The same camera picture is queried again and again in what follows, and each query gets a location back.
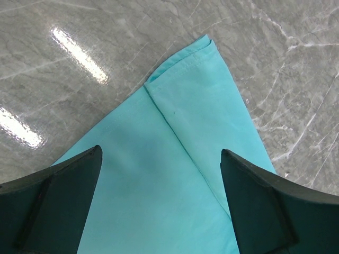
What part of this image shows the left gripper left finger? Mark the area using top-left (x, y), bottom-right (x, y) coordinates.
top-left (1, 146), bottom-right (103, 253)

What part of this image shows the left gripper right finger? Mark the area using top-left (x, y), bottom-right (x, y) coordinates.
top-left (220, 149), bottom-right (338, 253)

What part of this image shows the teal t shirt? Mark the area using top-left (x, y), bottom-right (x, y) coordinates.
top-left (61, 35), bottom-right (274, 253)

